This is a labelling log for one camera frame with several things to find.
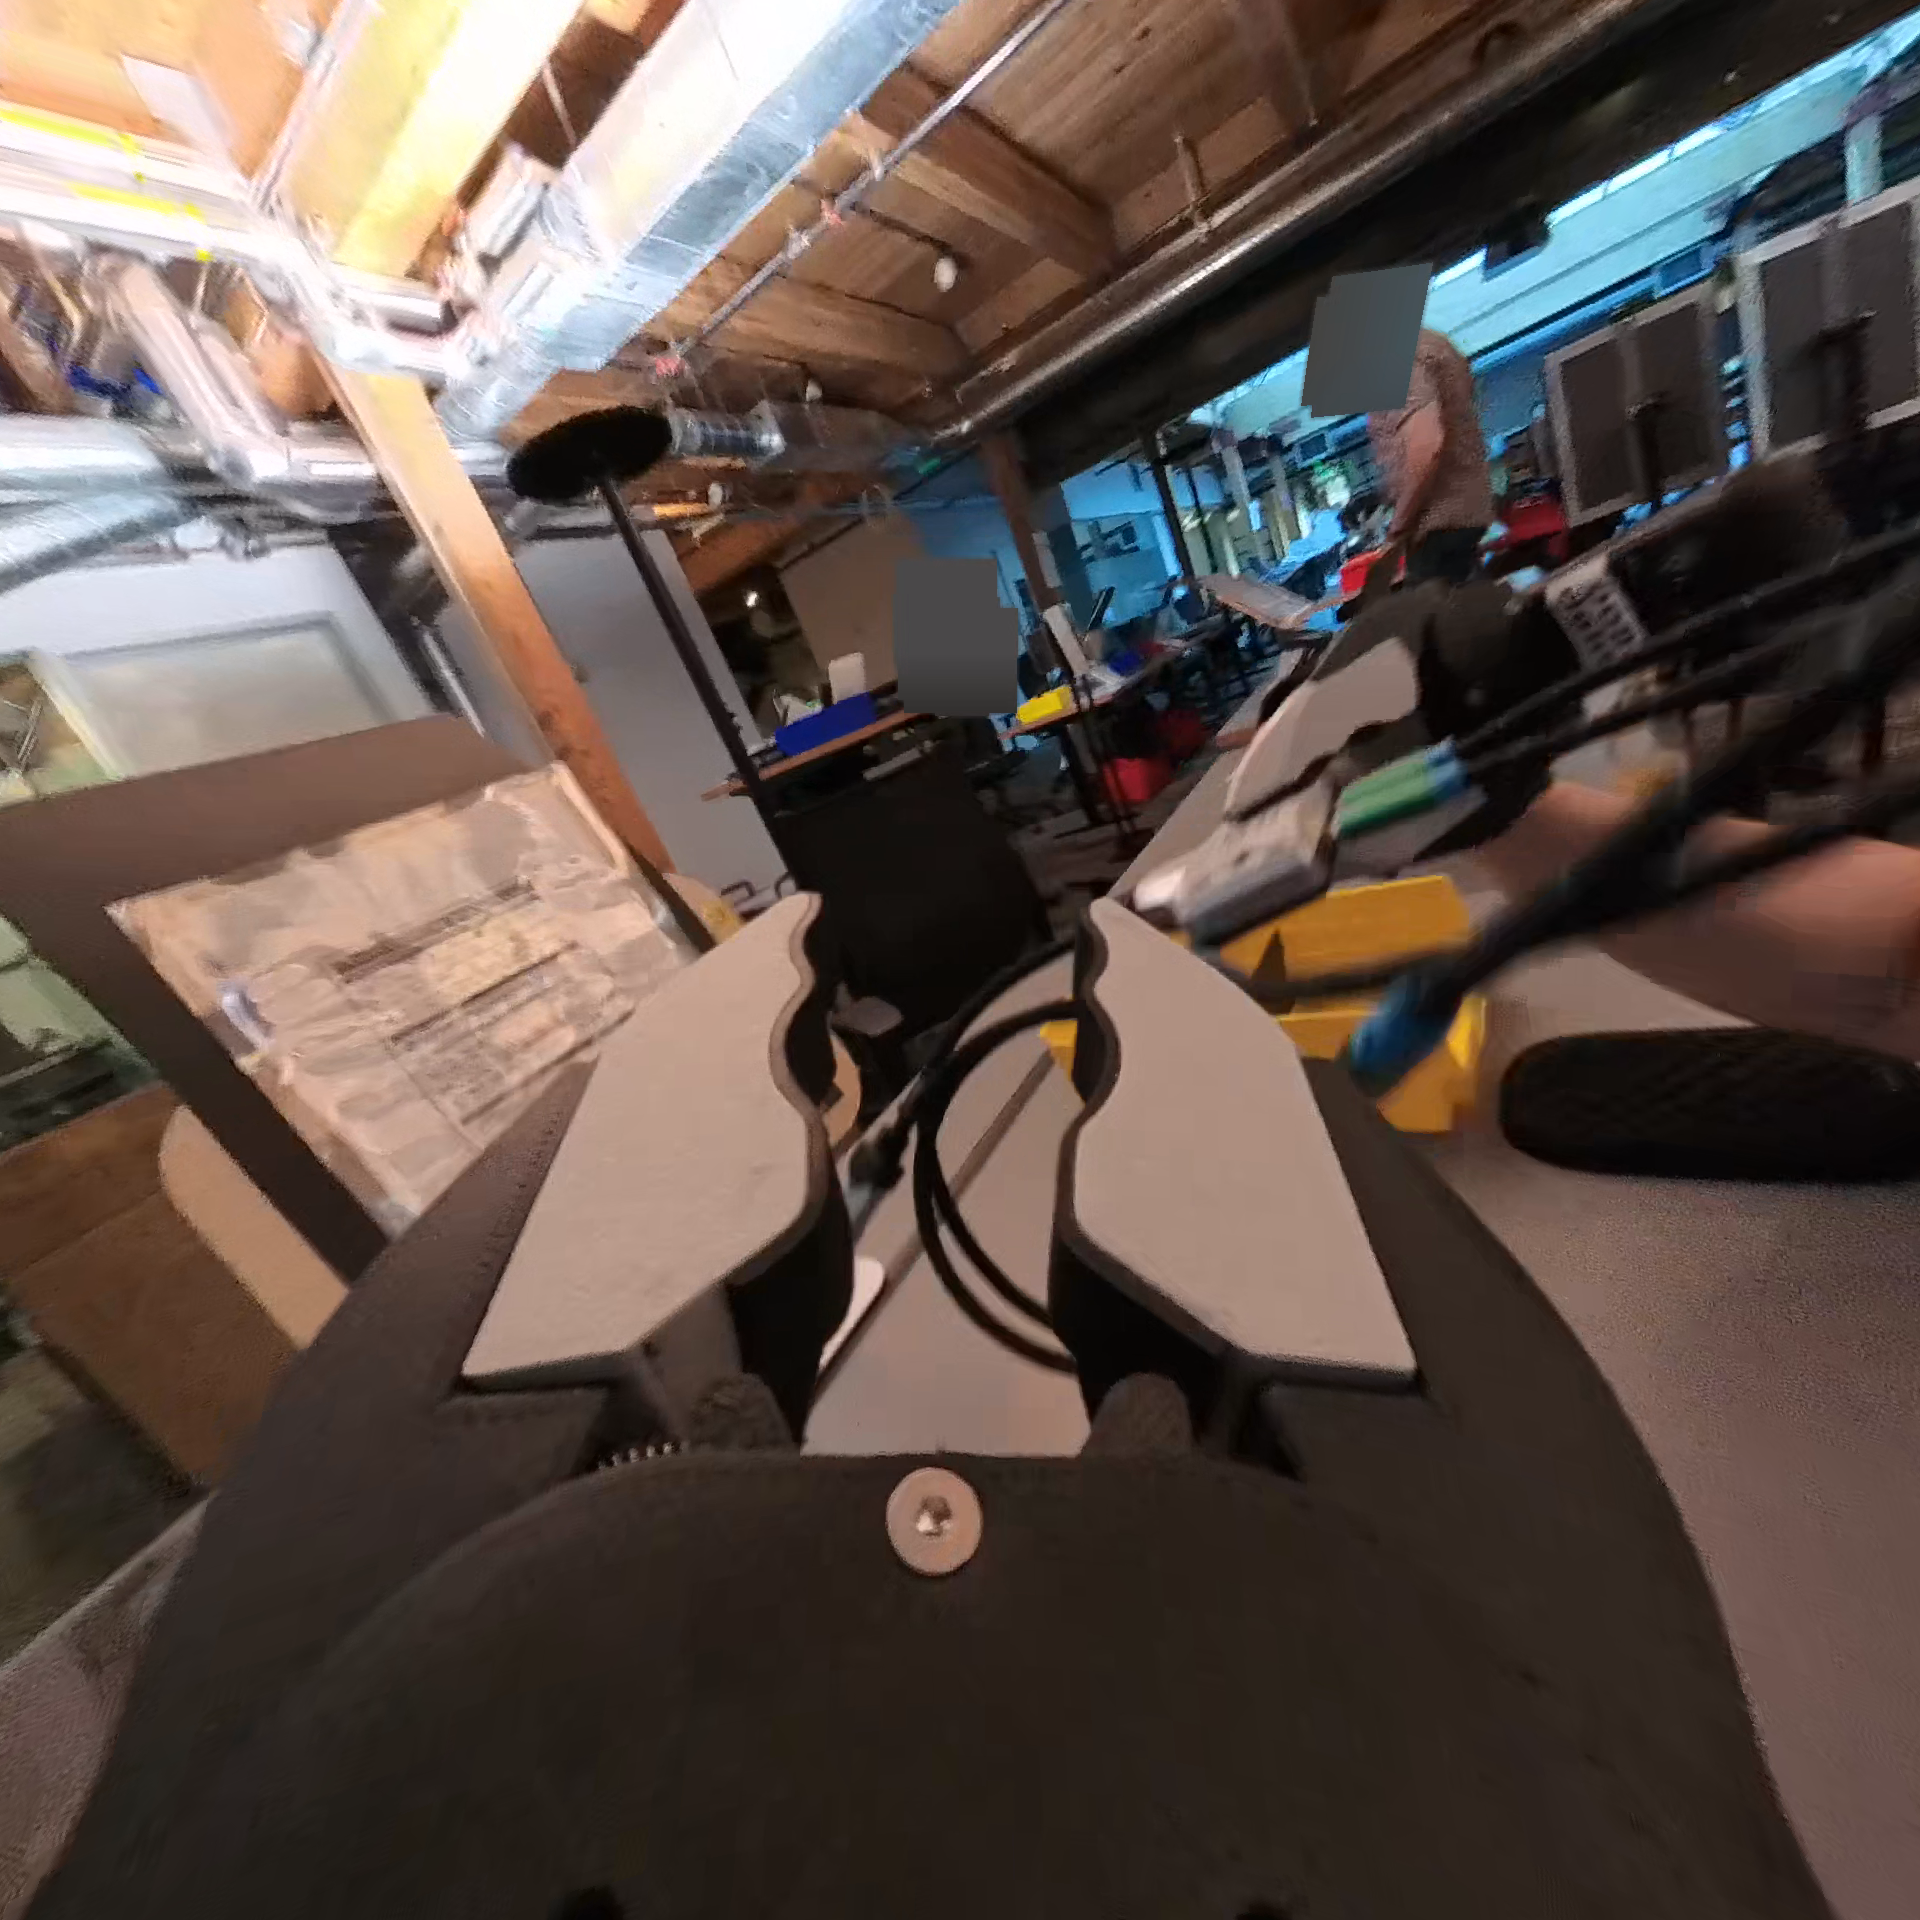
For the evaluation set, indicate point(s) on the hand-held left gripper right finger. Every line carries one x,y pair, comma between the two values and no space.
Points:
1231,1184

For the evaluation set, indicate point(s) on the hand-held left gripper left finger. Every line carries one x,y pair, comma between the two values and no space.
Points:
674,1171

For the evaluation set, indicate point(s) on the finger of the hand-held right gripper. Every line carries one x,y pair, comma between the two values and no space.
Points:
1319,720

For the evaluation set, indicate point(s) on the silver hub adapter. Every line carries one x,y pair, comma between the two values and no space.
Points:
1231,886

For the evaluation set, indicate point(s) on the yellow plastic bin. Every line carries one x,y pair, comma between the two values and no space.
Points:
1382,916

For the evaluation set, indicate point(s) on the person's right forearm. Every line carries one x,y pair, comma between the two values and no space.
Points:
1769,931

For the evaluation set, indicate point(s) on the grey panel on stand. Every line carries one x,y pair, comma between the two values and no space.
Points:
1823,323
1634,405

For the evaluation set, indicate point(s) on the clear acrylic instruction sheet holder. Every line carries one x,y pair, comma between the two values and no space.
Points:
420,960

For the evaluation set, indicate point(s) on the black office chair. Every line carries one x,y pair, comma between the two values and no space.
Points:
902,870

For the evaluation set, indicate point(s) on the small blue storage bin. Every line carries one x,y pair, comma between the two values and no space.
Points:
822,728

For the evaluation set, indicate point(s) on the black textured oval pad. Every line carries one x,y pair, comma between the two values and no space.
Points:
1695,1109

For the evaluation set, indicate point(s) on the black disc stand with pole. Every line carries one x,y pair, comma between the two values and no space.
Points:
593,452

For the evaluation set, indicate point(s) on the silver ventilation ducts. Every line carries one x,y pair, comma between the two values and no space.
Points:
90,494

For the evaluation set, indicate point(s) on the wooden post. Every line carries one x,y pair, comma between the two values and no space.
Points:
465,599

